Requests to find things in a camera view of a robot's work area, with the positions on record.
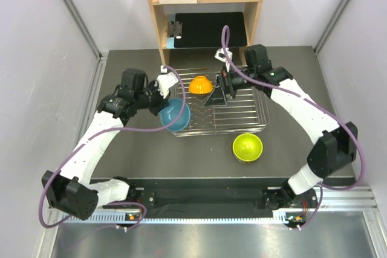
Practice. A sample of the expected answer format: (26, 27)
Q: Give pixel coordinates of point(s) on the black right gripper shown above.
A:
(226, 77)

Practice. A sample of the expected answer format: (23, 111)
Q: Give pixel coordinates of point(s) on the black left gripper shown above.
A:
(162, 103)

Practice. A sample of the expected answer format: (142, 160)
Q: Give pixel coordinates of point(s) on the blue bowl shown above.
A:
(171, 112)

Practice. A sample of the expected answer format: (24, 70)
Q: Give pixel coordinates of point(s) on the orange bowl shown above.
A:
(200, 85)

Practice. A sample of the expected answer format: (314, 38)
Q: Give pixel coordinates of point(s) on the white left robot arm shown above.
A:
(69, 188)

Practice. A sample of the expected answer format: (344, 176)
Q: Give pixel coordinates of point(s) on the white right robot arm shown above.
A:
(333, 142)

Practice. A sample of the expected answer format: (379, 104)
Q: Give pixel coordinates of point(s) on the green bowl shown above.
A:
(247, 148)

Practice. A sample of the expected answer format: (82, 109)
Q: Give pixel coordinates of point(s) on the black clipboard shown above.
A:
(203, 30)

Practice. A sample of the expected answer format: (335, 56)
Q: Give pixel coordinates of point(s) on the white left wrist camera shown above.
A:
(165, 81)

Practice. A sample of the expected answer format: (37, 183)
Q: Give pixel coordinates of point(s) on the metal wire dish rack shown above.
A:
(247, 112)

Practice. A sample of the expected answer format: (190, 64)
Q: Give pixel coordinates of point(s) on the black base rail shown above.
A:
(214, 198)

